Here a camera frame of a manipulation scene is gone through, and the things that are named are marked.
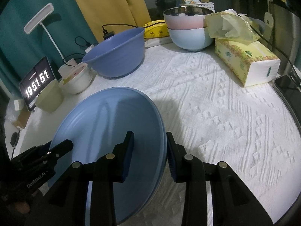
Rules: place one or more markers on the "white perforated basket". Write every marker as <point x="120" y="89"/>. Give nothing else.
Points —
<point x="207" y="5"/>

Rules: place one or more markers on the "tablet with clock display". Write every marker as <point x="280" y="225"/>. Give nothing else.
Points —
<point x="35" y="80"/>

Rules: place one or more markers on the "yellow banana-print case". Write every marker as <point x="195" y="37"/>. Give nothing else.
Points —
<point x="155" y="29"/>

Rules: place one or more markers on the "yellow curtain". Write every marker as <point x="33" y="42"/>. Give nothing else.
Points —
<point x="105" y="4"/>

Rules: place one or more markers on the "white charger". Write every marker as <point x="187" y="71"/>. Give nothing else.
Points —
<point x="90" y="48"/>

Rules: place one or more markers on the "white flat box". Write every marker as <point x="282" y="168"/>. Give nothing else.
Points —
<point x="157" y="42"/>

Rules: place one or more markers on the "black round device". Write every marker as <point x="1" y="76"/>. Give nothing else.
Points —
<point x="14" y="139"/>

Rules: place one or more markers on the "white hang tag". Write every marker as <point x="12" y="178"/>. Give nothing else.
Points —
<point x="268" y="18"/>

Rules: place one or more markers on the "cardboard box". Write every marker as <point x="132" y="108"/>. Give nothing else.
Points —
<point x="21" y="120"/>

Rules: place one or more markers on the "steel thermos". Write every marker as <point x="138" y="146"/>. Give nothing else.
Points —
<point x="294" y="33"/>

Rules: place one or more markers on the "black smartphone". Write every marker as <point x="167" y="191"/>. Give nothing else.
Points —
<point x="287" y="82"/>

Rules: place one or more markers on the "cream bowl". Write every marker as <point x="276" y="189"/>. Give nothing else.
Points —
<point x="50" y="98"/>

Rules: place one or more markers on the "pink steel-lined bowl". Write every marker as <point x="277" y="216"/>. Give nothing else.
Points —
<point x="185" y="22"/>

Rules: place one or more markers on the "yellow floral tissue pack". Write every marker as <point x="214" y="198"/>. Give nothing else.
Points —
<point x="247" y="61"/>

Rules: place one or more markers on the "person's left hand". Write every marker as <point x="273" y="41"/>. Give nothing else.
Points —
<point x="20" y="207"/>

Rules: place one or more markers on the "white desk lamp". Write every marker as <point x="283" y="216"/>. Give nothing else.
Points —
<point x="38" y="18"/>

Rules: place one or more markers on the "teal curtain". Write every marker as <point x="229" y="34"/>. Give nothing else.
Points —
<point x="58" y="4"/>

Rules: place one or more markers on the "small white box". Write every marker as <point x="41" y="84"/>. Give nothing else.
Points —
<point x="17" y="105"/>

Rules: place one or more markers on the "white textured tablecloth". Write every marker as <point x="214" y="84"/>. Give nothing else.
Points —
<point x="211" y="122"/>

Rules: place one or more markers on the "deep blue plate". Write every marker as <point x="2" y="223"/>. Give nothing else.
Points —
<point x="105" y="117"/>

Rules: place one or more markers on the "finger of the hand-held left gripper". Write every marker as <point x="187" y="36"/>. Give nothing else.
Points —
<point x="62" y="148"/>
<point x="44" y="148"/>

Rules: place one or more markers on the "black charger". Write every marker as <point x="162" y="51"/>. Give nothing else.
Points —
<point x="108" y="35"/>

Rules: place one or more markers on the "light blue bowl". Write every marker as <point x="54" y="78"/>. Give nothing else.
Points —
<point x="190" y="40"/>

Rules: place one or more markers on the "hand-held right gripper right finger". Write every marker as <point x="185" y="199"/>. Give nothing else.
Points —
<point x="170" y="161"/>

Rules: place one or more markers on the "pink speckled bowl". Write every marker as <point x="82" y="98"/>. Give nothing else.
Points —
<point x="77" y="82"/>

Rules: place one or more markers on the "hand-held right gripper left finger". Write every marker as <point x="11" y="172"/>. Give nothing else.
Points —
<point x="127" y="161"/>

